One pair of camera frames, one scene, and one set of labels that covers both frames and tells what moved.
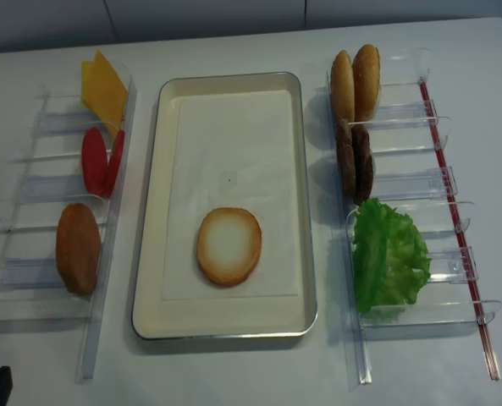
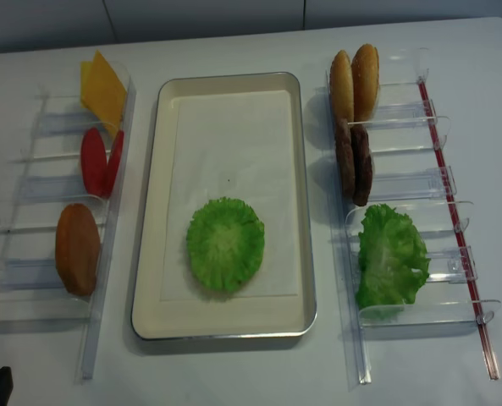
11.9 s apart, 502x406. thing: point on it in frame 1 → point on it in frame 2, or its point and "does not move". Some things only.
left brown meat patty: [345, 161] does not move
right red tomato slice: [114, 162] does not move
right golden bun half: [366, 83] does not move
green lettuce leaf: [388, 249] → [226, 244]
